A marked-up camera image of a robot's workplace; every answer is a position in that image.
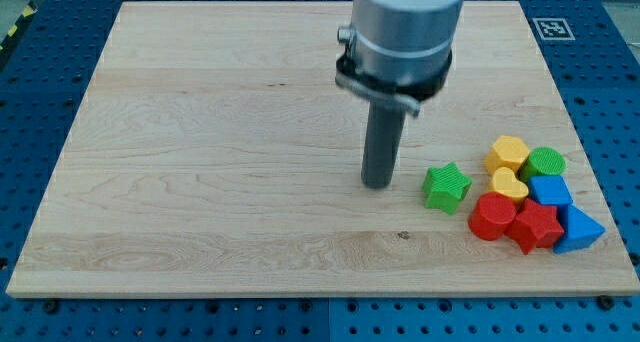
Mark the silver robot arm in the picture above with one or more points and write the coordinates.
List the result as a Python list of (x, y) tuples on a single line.
[(403, 42)]

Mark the green star block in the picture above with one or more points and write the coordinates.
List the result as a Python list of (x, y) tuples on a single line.
[(445, 188)]

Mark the red star block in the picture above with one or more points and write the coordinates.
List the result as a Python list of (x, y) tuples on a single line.
[(535, 226)]

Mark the blue triangle block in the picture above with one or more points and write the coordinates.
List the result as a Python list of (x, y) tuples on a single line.
[(580, 230)]

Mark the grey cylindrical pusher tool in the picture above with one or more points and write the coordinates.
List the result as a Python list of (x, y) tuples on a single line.
[(383, 134)]

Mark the light wooden board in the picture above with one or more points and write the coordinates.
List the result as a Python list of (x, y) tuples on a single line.
[(213, 156)]

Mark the red cylinder block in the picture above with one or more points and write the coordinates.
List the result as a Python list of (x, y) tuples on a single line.
[(492, 215)]

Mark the yellow heart block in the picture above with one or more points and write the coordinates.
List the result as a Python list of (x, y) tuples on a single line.
[(505, 182)]

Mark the yellow hexagon block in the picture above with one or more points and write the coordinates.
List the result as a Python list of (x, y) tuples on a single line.
[(507, 151)]

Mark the green cylinder block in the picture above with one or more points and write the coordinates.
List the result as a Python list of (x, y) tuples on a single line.
[(542, 161)]

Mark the blue cube block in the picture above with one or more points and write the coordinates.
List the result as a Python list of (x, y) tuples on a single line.
[(550, 190)]

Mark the white fiducial marker tag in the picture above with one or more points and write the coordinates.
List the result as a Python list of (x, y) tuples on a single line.
[(553, 29)]

